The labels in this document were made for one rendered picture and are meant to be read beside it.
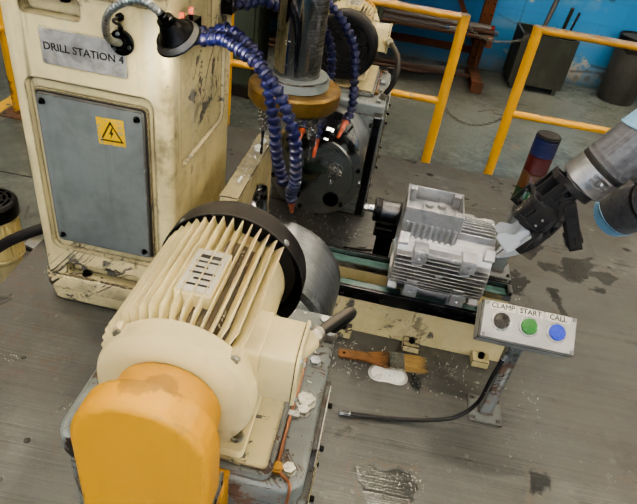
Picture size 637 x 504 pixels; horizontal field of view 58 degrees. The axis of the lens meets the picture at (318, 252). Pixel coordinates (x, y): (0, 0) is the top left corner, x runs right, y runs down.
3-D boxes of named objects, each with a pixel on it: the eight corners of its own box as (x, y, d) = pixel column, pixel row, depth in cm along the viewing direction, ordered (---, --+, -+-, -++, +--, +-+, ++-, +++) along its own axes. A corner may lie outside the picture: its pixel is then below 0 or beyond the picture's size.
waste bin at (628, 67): (627, 96, 574) (656, 35, 539) (639, 110, 543) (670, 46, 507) (589, 89, 576) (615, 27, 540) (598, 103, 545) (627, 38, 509)
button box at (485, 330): (471, 339, 108) (479, 335, 102) (477, 303, 109) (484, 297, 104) (563, 359, 106) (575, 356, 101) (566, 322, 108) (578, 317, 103)
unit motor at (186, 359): (81, 603, 69) (19, 369, 44) (180, 395, 96) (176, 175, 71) (285, 656, 68) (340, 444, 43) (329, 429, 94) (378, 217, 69)
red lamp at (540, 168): (524, 173, 141) (531, 157, 139) (521, 162, 146) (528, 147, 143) (549, 178, 141) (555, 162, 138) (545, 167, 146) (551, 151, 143)
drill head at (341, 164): (255, 220, 146) (262, 130, 131) (289, 152, 179) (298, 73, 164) (351, 240, 144) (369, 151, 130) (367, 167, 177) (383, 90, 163)
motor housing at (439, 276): (382, 302, 126) (401, 232, 114) (390, 253, 141) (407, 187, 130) (472, 323, 124) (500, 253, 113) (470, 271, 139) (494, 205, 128)
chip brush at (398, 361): (337, 362, 126) (337, 359, 126) (338, 346, 130) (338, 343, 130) (428, 375, 126) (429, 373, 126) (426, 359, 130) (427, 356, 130)
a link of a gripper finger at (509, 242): (479, 243, 117) (515, 214, 112) (500, 259, 118) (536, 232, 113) (480, 251, 114) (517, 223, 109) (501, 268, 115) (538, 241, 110)
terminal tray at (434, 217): (398, 236, 120) (406, 207, 116) (402, 210, 129) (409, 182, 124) (455, 248, 119) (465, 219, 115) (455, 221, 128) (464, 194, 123)
